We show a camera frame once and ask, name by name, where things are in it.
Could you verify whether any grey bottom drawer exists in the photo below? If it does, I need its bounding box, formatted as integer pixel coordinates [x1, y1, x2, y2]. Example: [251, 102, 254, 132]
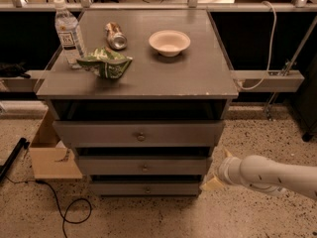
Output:
[90, 182, 201, 196]

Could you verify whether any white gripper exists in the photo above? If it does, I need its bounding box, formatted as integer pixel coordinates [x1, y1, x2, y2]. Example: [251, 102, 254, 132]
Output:
[200, 149, 242, 191]

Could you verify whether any white paper bowl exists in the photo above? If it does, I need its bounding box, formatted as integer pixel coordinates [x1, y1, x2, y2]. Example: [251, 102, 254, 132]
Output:
[149, 30, 191, 58]

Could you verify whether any grey drawer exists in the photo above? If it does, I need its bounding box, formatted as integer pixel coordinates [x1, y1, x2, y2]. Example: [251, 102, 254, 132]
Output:
[90, 182, 201, 196]
[53, 121, 224, 148]
[77, 156, 211, 176]

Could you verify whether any black bar on floor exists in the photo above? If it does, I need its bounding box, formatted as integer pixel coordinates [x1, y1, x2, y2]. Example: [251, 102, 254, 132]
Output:
[0, 138, 30, 181]

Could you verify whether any aluminium frame rail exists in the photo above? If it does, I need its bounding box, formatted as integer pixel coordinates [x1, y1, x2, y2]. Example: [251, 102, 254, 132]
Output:
[0, 70, 304, 92]

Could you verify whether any white cable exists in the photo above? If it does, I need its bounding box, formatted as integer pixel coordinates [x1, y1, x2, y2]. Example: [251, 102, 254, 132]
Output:
[236, 0, 278, 91]

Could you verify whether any grey top drawer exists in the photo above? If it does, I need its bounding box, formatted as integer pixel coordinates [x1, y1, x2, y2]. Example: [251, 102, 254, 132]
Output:
[53, 121, 224, 148]

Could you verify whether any crushed aluminium can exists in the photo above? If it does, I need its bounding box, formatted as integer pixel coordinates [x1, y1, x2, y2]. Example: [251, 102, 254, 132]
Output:
[105, 22, 127, 51]

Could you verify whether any grey middle drawer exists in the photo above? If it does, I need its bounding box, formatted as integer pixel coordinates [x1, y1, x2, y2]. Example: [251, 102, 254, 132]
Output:
[77, 156, 211, 176]

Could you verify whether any cardboard box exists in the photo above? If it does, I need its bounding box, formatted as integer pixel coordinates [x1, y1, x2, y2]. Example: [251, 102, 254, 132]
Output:
[29, 111, 82, 179]

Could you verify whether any green chip bag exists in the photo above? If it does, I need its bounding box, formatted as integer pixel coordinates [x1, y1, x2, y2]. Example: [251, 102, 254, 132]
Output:
[77, 47, 133, 79]

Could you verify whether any black object on rail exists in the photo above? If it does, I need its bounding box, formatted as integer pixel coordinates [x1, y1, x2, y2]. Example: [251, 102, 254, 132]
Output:
[0, 62, 31, 78]

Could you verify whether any dark cabinet at right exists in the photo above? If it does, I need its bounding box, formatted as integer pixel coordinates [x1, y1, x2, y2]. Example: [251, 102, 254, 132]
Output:
[291, 55, 317, 142]

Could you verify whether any clear plastic water bottle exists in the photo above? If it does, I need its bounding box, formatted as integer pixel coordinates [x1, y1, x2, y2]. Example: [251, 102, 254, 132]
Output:
[53, 0, 86, 68]

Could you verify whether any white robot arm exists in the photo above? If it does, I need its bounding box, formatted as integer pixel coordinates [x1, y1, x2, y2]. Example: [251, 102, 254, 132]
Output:
[200, 149, 317, 200]

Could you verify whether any black floor cable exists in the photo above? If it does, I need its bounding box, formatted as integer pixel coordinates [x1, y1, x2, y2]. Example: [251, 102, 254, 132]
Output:
[4, 175, 93, 238]

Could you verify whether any grey wooden drawer cabinet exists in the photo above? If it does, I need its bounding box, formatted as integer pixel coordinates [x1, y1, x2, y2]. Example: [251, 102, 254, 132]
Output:
[37, 10, 238, 187]

